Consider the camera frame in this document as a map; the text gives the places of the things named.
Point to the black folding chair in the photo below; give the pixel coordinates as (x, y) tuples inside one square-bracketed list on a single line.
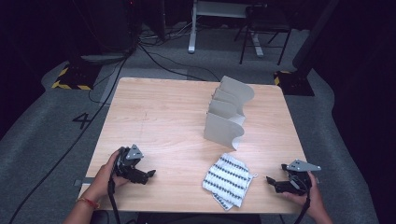
[(267, 21)]

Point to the white black patterned knit cloth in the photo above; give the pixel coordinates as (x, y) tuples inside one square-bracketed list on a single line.
[(227, 180)]

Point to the black cabinet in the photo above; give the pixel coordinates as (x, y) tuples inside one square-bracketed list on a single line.
[(116, 25)]

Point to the white metal desk frame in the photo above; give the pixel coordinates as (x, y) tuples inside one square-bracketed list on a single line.
[(193, 31)]

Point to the dark slanted stand pole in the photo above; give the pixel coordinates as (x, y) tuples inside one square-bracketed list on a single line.
[(314, 34)]

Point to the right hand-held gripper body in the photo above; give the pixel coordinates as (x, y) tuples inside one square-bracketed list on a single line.
[(300, 182)]

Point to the grey tape piece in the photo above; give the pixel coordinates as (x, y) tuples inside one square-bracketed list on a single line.
[(81, 182)]

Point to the person's dark clothing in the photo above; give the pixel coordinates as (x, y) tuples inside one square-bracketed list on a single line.
[(199, 218)]

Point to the person's left hand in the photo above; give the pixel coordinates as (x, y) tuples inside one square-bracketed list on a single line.
[(104, 182)]

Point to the yellow black striped stand base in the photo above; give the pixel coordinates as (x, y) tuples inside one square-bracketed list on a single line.
[(76, 76), (295, 84)]

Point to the white expandable metal book rack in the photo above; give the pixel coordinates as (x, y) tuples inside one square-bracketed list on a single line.
[(222, 124)]

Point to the person's right hand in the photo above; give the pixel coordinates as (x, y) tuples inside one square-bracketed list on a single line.
[(314, 199)]

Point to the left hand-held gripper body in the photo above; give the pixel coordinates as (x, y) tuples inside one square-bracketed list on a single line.
[(129, 168)]

